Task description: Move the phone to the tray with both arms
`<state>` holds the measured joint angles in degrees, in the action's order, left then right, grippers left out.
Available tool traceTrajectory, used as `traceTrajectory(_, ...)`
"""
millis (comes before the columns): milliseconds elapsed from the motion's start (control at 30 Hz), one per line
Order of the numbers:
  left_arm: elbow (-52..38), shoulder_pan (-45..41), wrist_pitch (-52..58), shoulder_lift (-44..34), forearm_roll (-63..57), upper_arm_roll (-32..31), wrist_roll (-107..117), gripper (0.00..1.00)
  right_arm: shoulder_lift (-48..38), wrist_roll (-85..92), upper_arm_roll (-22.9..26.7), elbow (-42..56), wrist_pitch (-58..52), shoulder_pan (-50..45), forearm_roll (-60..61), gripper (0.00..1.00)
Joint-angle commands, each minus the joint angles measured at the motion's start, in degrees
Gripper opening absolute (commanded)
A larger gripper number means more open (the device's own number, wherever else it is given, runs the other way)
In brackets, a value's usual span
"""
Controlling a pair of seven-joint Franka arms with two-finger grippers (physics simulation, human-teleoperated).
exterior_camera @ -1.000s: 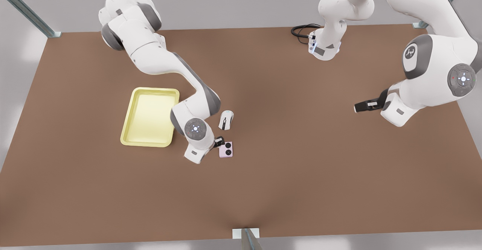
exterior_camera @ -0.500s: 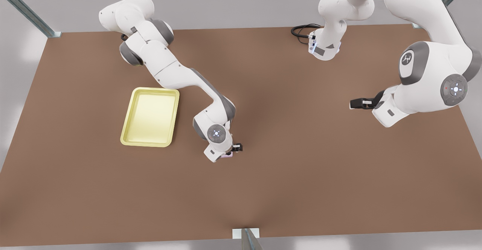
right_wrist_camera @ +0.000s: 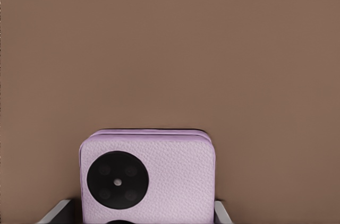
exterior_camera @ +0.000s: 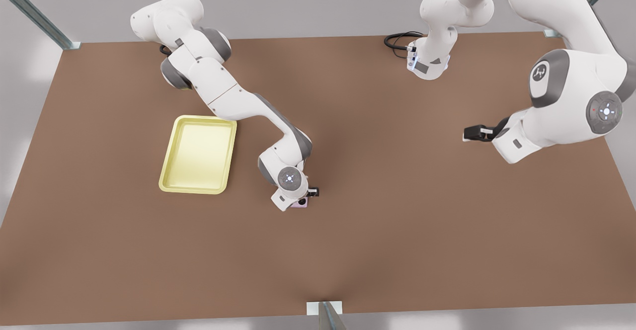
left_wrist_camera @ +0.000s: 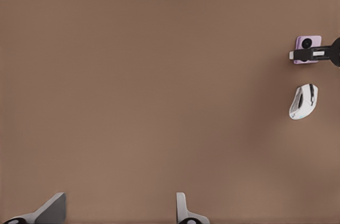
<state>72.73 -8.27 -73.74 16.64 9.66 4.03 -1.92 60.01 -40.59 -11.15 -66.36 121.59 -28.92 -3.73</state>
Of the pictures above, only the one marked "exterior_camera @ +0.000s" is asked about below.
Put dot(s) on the small pink box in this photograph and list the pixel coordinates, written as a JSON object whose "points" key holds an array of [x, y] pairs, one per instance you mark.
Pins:
{"points": [[300, 203]]}

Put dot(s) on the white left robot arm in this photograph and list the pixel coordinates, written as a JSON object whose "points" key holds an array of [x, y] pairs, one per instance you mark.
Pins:
{"points": [[571, 86]]}

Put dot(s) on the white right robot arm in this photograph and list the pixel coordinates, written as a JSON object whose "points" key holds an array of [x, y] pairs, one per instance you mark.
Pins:
{"points": [[218, 89]]}

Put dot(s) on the yellow rectangular tray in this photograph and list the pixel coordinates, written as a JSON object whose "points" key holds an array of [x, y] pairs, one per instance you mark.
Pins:
{"points": [[198, 154]]}

